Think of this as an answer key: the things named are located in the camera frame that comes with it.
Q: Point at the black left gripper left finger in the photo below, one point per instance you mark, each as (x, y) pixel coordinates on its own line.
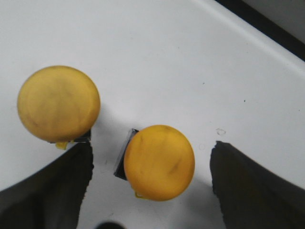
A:
(52, 197)

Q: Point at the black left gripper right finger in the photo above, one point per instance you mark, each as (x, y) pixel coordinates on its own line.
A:
(251, 196)

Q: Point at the yellow mushroom button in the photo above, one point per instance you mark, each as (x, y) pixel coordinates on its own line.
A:
(58, 104)
(157, 161)

